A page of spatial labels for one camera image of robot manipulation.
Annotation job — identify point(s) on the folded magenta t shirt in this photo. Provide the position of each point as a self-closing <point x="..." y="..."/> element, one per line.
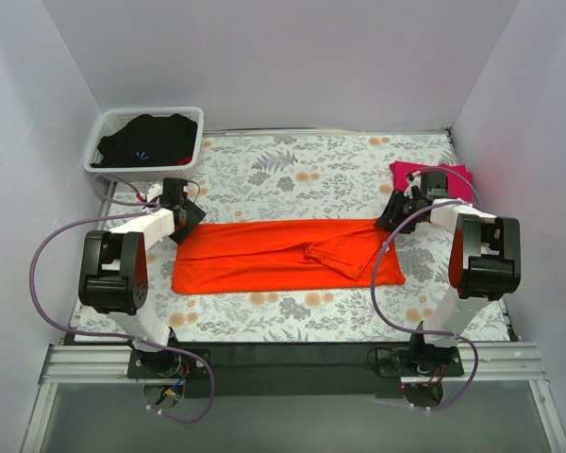
<point x="457" y="187"/>

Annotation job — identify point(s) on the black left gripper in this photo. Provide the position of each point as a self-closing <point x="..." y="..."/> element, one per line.
<point x="189" y="219"/>

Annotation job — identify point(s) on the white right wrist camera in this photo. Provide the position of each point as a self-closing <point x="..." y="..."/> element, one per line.
<point x="413" y="190"/>

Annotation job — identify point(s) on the white plastic laundry basket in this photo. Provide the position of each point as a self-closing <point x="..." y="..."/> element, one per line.
<point x="114" y="120"/>

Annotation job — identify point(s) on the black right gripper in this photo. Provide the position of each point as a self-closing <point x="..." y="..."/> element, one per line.
<point x="395" y="212"/>

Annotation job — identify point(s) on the orange t shirt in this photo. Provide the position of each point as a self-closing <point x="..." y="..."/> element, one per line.
<point x="291" y="255"/>

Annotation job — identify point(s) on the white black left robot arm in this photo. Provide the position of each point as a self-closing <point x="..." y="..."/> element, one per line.
<point x="114" y="272"/>

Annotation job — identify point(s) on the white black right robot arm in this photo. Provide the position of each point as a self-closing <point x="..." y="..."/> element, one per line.
<point x="484" y="265"/>

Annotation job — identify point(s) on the aluminium frame rail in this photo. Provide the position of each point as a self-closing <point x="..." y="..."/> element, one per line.
<point x="94" y="363"/>

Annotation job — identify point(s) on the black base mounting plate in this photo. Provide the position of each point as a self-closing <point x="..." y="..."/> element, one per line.
<point x="281" y="369"/>

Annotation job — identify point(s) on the black t shirt in basket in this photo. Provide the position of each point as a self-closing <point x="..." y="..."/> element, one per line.
<point x="149" y="141"/>

